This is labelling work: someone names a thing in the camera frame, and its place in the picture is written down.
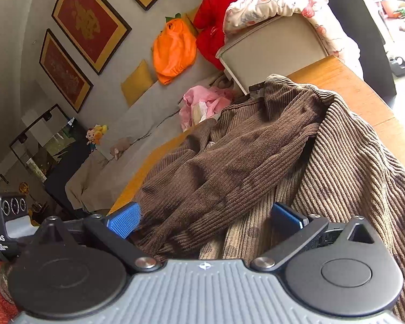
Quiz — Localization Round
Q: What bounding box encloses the brown corduroy polka-dot garment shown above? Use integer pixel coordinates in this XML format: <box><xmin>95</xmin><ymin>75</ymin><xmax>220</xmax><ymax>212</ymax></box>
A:
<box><xmin>131</xmin><ymin>75</ymin><xmax>405</xmax><ymax>321</ymax></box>

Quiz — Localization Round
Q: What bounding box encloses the beige sofa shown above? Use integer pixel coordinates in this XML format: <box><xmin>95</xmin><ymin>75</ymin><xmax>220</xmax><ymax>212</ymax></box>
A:
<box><xmin>65</xmin><ymin>14</ymin><xmax>328</xmax><ymax>212</ymax></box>

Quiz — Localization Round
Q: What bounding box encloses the glass fish tank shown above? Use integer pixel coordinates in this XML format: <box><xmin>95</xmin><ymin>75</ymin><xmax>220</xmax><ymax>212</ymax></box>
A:
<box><xmin>9</xmin><ymin>104</ymin><xmax>90</xmax><ymax>182</ymax></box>

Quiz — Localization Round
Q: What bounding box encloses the small grey plush toy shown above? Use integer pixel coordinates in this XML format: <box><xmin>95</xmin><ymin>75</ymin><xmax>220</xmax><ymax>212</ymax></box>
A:
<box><xmin>110</xmin><ymin>137</ymin><xmax>132</xmax><ymax>160</ymax></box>

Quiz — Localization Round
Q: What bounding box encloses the small cartoon doll toy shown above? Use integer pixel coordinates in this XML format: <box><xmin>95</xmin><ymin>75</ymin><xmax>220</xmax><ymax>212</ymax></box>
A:
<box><xmin>85</xmin><ymin>124</ymin><xmax>108</xmax><ymax>151</ymax></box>

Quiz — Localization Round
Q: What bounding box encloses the lower framed red picture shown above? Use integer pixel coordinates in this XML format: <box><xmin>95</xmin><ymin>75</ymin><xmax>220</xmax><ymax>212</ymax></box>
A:
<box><xmin>39</xmin><ymin>29</ymin><xmax>93</xmax><ymax>113</ymax></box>

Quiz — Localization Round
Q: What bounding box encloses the yellow square cushion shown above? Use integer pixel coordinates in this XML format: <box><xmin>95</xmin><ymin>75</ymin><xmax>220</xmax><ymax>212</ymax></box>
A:
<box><xmin>121</xmin><ymin>59</ymin><xmax>155</xmax><ymax>107</ymax></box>

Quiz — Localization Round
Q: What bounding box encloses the pink crumpled cloth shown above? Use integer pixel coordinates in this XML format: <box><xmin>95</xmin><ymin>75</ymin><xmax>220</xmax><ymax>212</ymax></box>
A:
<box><xmin>179</xmin><ymin>86</ymin><xmax>234</xmax><ymax>132</ymax></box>

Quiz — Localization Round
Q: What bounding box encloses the orange pumpkin plush cushion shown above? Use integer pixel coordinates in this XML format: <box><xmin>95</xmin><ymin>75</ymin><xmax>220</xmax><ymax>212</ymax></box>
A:
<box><xmin>153</xmin><ymin>18</ymin><xmax>197</xmax><ymax>85</ymax></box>

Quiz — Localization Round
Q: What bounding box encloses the black floor stand base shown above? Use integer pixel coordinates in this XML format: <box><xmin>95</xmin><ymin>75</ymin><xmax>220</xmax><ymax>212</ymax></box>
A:
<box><xmin>388</xmin><ymin>56</ymin><xmax>405</xmax><ymax>77</ymax></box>

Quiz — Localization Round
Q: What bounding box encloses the large framed red picture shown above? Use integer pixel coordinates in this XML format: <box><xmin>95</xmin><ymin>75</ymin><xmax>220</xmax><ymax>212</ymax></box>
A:
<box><xmin>52</xmin><ymin>0</ymin><xmax>131</xmax><ymax>75</ymax></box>

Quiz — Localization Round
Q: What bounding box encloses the red plush cushion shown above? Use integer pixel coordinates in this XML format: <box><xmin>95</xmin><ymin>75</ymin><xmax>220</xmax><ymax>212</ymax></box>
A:
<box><xmin>193</xmin><ymin>0</ymin><xmax>237</xmax><ymax>70</ymax></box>

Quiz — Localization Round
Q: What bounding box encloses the floral white pink blanket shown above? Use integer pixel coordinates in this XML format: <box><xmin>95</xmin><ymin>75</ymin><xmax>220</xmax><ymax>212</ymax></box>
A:
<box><xmin>223</xmin><ymin>0</ymin><xmax>363</xmax><ymax>77</ymax></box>

